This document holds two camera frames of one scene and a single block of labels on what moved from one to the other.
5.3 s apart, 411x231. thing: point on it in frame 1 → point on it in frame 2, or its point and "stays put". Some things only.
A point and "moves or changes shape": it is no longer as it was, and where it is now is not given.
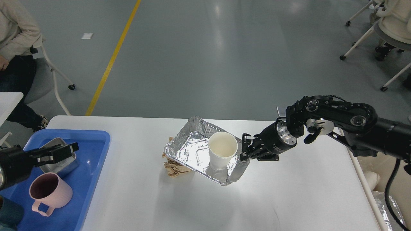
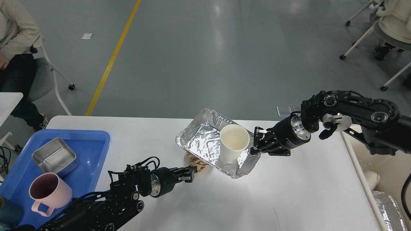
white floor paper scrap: x=87 y=36 stays put
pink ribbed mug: x=48 y=187 stays put
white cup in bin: x=372 y=178 stays put
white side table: x=9 y=101 stays put
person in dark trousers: x=21 y=37 stays put
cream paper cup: x=222 y=146 moves or changes shape
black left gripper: x=16 y=164 → x=162 y=180
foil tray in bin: x=390 y=223 stays put
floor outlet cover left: x=281 y=110 stays put
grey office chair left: x=45 y=80 stays put
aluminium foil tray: x=190 y=147 → x=200 y=138
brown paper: x=173 y=167 → x=194 y=161
